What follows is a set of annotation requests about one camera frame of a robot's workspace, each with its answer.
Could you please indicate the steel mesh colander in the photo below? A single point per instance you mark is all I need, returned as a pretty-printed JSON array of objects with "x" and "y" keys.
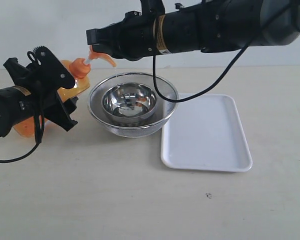
[{"x": 165, "y": 92}]

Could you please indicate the second grey black robot arm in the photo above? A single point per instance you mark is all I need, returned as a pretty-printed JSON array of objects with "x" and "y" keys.
[{"x": 211, "y": 26}]

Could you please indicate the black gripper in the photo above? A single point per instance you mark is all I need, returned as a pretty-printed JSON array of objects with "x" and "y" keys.
[{"x": 35, "y": 89}]

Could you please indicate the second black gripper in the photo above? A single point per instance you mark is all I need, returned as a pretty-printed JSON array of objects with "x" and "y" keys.
[{"x": 135, "y": 39}]

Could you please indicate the orange pump soap bottle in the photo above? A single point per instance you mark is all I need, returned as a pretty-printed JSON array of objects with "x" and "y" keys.
[{"x": 79, "y": 68}]

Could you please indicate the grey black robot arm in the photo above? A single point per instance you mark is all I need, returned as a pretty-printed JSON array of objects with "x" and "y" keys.
[{"x": 35, "y": 91}]

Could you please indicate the small stainless steel bowl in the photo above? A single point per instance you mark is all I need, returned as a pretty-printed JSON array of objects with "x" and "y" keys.
[{"x": 129, "y": 102}]

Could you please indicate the white rectangular foam tray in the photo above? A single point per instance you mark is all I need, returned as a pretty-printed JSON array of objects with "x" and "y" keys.
[{"x": 206, "y": 134}]

